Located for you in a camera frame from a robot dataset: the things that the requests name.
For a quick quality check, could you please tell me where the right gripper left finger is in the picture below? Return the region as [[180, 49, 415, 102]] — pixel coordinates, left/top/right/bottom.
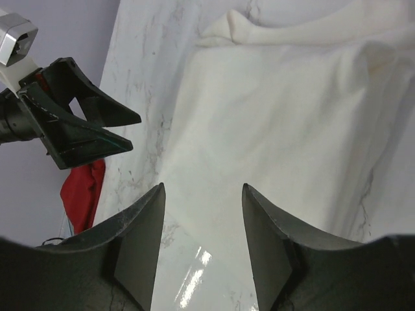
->
[[1, 184, 165, 310]]

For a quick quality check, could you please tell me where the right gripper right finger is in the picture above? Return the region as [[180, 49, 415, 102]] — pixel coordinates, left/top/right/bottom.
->
[[242, 184, 414, 310]]

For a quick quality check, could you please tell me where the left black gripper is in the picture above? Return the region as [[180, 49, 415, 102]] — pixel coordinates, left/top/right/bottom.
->
[[1, 57, 141, 169]]

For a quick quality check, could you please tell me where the white t shirt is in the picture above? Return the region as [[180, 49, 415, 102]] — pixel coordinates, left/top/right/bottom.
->
[[160, 1, 414, 242]]

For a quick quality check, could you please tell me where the folded red t shirt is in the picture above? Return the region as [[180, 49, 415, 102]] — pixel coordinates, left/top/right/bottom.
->
[[60, 159, 106, 235]]

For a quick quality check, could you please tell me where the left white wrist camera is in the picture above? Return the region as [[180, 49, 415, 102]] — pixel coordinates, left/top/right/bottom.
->
[[0, 9, 40, 97]]

